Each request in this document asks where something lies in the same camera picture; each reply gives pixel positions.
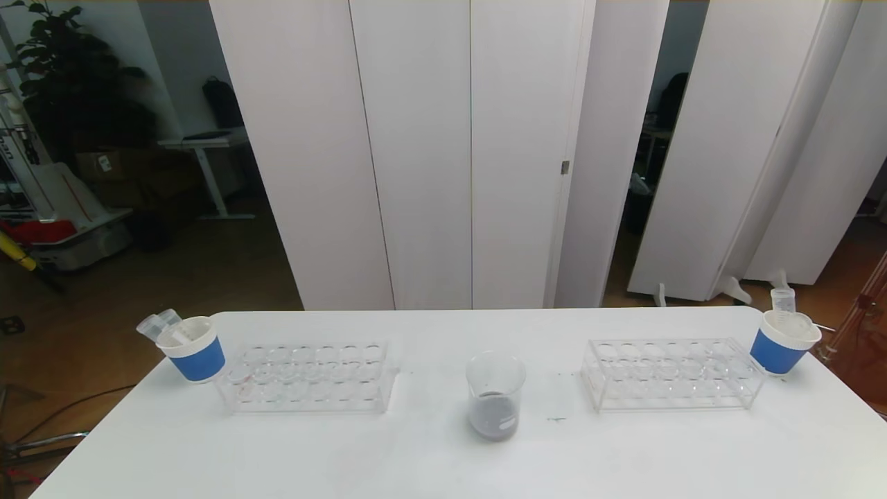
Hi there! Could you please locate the dark green potted plant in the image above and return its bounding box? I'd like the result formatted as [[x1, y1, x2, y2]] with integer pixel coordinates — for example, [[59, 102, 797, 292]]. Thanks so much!
[[3, 0, 157, 167]]

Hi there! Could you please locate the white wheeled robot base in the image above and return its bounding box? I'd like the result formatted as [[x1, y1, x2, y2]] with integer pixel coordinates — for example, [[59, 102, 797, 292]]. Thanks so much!
[[0, 66, 134, 272]]

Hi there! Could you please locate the red liquid test tube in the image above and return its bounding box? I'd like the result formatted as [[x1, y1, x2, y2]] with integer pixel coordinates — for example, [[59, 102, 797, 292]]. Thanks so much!
[[158, 308, 186, 345]]

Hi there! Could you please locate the brown cardboard box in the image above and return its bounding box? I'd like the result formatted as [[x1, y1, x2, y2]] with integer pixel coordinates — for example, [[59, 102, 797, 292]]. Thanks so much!
[[75, 149, 139, 182]]

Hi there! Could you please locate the white folding partition screen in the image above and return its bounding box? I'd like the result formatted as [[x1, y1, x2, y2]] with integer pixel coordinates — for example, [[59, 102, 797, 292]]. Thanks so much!
[[627, 0, 887, 306], [209, 0, 670, 310]]

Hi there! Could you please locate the black office chair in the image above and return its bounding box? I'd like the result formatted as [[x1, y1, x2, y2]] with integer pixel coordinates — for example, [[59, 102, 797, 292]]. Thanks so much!
[[641, 72, 691, 139]]

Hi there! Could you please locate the clear glass beaker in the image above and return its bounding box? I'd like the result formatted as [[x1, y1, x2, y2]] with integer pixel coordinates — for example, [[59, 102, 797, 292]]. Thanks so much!
[[465, 351, 527, 443]]

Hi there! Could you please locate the clear tube frame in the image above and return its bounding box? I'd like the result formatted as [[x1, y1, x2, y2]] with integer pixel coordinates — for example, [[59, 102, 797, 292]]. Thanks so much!
[[818, 251, 887, 361]]

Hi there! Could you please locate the blue white paper cup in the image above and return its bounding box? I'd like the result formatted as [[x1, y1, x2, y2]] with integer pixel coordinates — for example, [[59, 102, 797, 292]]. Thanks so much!
[[155, 316, 227, 384], [750, 310, 823, 376]]

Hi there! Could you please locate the blue liquid test tube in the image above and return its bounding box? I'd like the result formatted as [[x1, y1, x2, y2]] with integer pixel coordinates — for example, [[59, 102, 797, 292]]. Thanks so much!
[[136, 315, 182, 345]]

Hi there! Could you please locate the clear acrylic test tube rack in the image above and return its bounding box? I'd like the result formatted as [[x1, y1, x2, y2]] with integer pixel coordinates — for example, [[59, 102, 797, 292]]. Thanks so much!
[[581, 338, 767, 412], [215, 340, 401, 414]]

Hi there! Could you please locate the black backpack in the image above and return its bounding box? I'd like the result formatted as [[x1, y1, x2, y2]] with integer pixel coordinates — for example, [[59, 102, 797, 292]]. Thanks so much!
[[202, 76, 245, 129]]

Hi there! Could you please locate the grey metal floor stand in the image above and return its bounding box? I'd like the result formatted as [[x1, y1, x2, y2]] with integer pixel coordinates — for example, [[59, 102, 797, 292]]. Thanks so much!
[[0, 430, 91, 499]]

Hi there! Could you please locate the yellow liquid test tube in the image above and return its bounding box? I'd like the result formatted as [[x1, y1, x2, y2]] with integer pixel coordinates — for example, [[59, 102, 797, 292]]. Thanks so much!
[[771, 288, 797, 328]]

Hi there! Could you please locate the white standing desk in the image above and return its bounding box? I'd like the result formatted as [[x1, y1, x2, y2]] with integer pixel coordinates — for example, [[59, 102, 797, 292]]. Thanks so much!
[[158, 132, 256, 221]]

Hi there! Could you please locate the yellow handled tool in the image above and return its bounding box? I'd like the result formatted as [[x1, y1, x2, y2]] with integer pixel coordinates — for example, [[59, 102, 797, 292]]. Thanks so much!
[[0, 231, 37, 271]]

